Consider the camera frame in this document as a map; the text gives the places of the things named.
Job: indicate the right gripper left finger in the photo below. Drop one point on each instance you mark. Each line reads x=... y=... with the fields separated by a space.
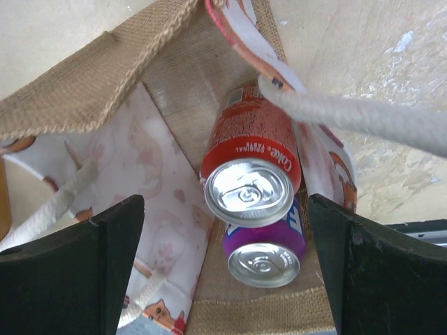
x=72 y=281

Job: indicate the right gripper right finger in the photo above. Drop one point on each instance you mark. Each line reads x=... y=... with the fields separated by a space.
x=378 y=280

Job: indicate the red cola can back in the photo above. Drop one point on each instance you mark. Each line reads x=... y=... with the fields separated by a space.
x=250 y=171

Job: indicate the canvas bag with cat print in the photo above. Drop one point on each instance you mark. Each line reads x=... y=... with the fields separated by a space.
x=102 y=100

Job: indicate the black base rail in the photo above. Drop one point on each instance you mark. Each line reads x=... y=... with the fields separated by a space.
x=434 y=231

